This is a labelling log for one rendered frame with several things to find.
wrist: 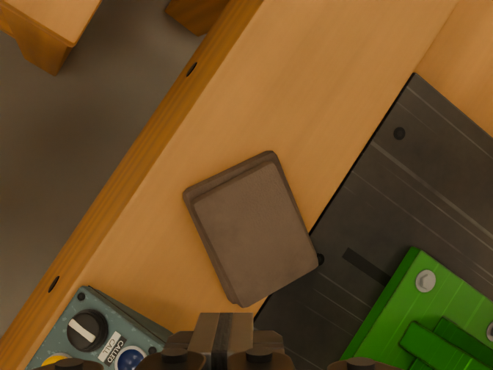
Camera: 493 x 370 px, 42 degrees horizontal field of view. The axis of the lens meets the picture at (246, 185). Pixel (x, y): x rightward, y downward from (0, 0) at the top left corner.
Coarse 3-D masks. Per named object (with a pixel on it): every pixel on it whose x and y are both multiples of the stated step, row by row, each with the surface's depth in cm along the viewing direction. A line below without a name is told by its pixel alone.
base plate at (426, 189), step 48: (432, 96) 54; (384, 144) 54; (432, 144) 55; (480, 144) 56; (336, 192) 53; (384, 192) 54; (432, 192) 55; (480, 192) 57; (336, 240) 53; (384, 240) 55; (432, 240) 56; (480, 240) 58; (288, 288) 53; (336, 288) 54; (384, 288) 55; (480, 288) 58; (288, 336) 53; (336, 336) 54
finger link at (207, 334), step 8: (200, 320) 15; (208, 320) 15; (216, 320) 15; (224, 320) 15; (200, 328) 15; (208, 328) 15; (216, 328) 15; (192, 336) 14; (200, 336) 14; (208, 336) 14; (216, 336) 14; (192, 344) 13; (200, 344) 13; (208, 344) 13; (216, 344) 13; (200, 352) 13; (208, 352) 13; (216, 352) 13; (208, 360) 13; (216, 360) 13; (208, 368) 13; (216, 368) 13
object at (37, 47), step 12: (0, 12) 104; (12, 12) 57; (0, 24) 104; (12, 24) 68; (24, 24) 61; (12, 36) 109; (24, 36) 75; (36, 36) 66; (48, 36) 60; (24, 48) 97; (36, 48) 83; (48, 48) 73; (60, 48) 65; (36, 60) 110; (48, 60) 92; (60, 60) 81; (48, 72) 126
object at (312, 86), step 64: (256, 0) 51; (320, 0) 50; (384, 0) 52; (448, 0) 54; (192, 64) 59; (256, 64) 49; (320, 64) 51; (384, 64) 53; (192, 128) 49; (256, 128) 50; (320, 128) 52; (128, 192) 49; (320, 192) 52; (64, 256) 57; (128, 256) 48; (192, 256) 50; (192, 320) 50
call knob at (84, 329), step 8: (80, 312) 45; (88, 312) 45; (72, 320) 44; (80, 320) 44; (88, 320) 44; (96, 320) 44; (72, 328) 44; (80, 328) 44; (88, 328) 44; (96, 328) 44; (72, 336) 44; (80, 336) 44; (88, 336) 44; (96, 336) 44; (72, 344) 45; (80, 344) 44; (88, 344) 44; (96, 344) 44
